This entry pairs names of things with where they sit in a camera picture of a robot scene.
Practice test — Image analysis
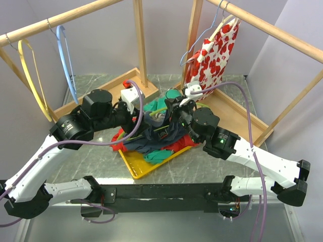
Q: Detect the light blue plastic hanger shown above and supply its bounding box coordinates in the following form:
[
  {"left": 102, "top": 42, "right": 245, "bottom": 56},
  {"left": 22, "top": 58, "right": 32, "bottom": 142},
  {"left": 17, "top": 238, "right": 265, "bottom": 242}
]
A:
[{"left": 56, "top": 25, "right": 79, "bottom": 104}]

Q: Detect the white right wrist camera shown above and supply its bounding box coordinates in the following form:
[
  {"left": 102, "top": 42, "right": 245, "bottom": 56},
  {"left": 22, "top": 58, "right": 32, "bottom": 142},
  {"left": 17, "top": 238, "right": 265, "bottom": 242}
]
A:
[{"left": 180, "top": 81, "right": 202, "bottom": 107}]

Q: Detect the left wooden clothes rack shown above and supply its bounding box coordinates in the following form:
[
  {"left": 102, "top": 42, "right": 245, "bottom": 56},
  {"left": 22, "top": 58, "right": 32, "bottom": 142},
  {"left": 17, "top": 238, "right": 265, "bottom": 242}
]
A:
[{"left": 1, "top": 1, "right": 158, "bottom": 121}]

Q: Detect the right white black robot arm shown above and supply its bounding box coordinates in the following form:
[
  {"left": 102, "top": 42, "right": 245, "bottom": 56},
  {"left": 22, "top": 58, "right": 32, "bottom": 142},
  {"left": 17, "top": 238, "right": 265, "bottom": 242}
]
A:
[{"left": 165, "top": 96, "right": 310, "bottom": 207}]

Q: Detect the cream wooden hanger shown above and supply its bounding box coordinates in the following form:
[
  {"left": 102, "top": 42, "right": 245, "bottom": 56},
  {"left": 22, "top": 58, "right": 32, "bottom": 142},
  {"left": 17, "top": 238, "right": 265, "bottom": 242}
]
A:
[{"left": 208, "top": 1, "right": 241, "bottom": 42}]

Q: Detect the blue wire hanger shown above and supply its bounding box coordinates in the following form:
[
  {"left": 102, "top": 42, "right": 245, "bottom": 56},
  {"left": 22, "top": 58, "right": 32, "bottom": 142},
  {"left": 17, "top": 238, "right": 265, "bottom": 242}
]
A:
[{"left": 180, "top": 0, "right": 223, "bottom": 67}]

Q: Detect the navy blue tank top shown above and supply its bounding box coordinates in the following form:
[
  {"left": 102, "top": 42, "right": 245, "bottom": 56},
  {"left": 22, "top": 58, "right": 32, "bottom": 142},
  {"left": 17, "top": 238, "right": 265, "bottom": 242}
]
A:
[{"left": 120, "top": 111, "right": 197, "bottom": 155}]

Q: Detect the green garment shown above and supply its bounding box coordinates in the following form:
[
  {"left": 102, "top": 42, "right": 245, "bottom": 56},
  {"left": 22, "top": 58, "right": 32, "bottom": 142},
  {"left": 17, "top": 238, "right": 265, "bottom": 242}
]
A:
[{"left": 143, "top": 89, "right": 181, "bottom": 112}]

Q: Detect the white red floral dress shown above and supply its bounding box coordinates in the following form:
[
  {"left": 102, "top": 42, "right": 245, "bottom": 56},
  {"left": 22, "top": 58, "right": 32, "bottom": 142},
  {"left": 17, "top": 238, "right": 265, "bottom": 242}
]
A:
[{"left": 184, "top": 26, "right": 240, "bottom": 90}]

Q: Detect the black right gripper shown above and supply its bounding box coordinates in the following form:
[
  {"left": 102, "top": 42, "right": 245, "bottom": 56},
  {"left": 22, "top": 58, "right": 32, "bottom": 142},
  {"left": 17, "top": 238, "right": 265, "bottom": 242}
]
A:
[{"left": 165, "top": 95, "right": 201, "bottom": 144}]

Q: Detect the yellow plastic tray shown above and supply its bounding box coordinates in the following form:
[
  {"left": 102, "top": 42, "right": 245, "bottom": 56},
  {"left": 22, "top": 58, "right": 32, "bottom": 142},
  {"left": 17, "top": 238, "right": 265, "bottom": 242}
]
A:
[{"left": 118, "top": 146, "right": 192, "bottom": 179}]

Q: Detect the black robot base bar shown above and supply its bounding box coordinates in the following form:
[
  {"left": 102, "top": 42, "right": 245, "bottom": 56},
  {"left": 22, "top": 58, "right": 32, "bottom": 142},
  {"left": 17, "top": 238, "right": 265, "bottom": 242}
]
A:
[{"left": 70, "top": 175, "right": 253, "bottom": 222}]

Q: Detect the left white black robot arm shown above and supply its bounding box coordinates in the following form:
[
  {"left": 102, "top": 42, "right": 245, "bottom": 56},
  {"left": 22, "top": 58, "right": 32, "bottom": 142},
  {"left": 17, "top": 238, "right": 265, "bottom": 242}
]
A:
[{"left": 1, "top": 87, "right": 145, "bottom": 219}]

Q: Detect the lime green hanger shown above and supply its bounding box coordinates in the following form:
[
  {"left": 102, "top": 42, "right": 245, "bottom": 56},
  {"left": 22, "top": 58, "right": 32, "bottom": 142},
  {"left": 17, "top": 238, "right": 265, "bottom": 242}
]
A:
[{"left": 117, "top": 103, "right": 209, "bottom": 141}]

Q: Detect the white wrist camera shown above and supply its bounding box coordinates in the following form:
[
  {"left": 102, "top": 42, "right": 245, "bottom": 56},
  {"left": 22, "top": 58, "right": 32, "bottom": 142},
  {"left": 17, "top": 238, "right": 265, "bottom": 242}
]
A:
[
  {"left": 180, "top": 81, "right": 202, "bottom": 107},
  {"left": 121, "top": 79, "right": 145, "bottom": 114}
]

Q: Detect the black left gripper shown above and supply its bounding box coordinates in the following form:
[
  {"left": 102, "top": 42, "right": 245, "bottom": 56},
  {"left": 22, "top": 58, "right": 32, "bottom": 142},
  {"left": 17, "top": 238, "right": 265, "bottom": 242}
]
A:
[{"left": 93, "top": 98, "right": 151, "bottom": 137}]

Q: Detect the red garment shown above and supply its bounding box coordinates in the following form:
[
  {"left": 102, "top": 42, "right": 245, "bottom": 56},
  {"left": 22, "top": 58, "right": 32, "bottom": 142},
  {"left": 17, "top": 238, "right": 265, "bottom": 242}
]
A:
[{"left": 110, "top": 127, "right": 196, "bottom": 152}]

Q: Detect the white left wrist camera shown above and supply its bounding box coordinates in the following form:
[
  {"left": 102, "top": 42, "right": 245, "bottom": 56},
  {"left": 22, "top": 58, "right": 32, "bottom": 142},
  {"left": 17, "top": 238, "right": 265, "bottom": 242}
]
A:
[{"left": 121, "top": 79, "right": 145, "bottom": 114}]

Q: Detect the right wooden clothes rack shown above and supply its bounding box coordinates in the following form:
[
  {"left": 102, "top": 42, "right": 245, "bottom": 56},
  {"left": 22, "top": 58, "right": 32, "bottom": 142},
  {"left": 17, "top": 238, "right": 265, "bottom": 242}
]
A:
[{"left": 171, "top": 0, "right": 323, "bottom": 151}]

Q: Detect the yellow hanger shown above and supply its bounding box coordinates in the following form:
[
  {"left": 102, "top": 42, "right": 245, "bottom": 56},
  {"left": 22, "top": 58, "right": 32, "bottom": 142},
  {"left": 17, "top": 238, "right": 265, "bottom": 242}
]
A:
[{"left": 18, "top": 39, "right": 53, "bottom": 122}]

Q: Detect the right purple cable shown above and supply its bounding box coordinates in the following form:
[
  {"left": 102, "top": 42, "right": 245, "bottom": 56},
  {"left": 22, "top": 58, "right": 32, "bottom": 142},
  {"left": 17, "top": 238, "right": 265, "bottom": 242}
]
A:
[{"left": 194, "top": 81, "right": 267, "bottom": 242}]

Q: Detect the wooden clothes rack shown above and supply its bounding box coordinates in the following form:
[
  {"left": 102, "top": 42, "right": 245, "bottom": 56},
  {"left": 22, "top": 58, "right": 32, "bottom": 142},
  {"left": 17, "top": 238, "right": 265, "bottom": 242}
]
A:
[
  {"left": 171, "top": 0, "right": 323, "bottom": 151},
  {"left": 1, "top": 1, "right": 158, "bottom": 121}
]

